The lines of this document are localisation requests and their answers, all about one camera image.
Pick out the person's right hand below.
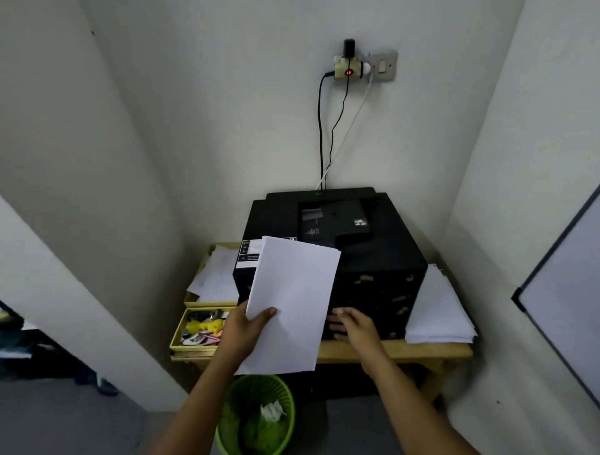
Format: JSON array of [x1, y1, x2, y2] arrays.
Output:
[[327, 307, 391, 377]]

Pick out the person's left hand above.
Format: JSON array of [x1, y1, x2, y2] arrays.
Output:
[[216, 301, 278, 374]]

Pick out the white paper sheets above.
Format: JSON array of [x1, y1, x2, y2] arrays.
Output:
[[234, 236, 342, 377]]

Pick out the person's left forearm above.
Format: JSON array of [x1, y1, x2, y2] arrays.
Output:
[[147, 356, 245, 455]]

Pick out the person's right forearm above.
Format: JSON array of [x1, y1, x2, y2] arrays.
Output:
[[361, 354, 482, 455]]

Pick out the wooden table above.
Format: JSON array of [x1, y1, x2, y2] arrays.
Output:
[[170, 241, 474, 405]]

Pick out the pile of colourful small stationery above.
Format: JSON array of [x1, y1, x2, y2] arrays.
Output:
[[180, 310, 231, 347]]

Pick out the loose pile of white papers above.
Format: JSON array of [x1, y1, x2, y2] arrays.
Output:
[[187, 246, 241, 303]]

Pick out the flat yellow box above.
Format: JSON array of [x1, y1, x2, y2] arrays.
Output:
[[184, 289, 239, 308]]

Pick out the black printer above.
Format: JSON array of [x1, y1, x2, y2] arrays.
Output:
[[233, 187, 428, 341]]

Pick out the yellow box with stationery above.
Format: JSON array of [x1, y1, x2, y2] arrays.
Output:
[[169, 306, 238, 353]]

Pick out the crumpled white paper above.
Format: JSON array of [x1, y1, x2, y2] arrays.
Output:
[[260, 401, 287, 423]]

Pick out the neat stack of white paper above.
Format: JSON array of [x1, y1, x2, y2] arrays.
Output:
[[404, 263, 478, 346]]

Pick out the green plastic waste basket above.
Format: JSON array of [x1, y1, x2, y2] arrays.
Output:
[[215, 374, 296, 455]]

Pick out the beige plug adapter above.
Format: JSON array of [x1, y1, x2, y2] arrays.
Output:
[[333, 55, 366, 82]]

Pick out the thin black cable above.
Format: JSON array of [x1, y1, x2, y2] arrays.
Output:
[[327, 76, 351, 181]]

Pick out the white cable with plug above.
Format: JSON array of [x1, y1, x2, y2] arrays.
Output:
[[316, 63, 375, 190]]

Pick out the thick black power cable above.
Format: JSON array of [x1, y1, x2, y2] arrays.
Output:
[[317, 70, 336, 190]]

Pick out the whiteboard with dark frame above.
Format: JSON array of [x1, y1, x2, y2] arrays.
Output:
[[511, 184, 600, 409]]

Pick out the wall switch plate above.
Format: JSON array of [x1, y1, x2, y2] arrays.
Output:
[[368, 49, 399, 83]]

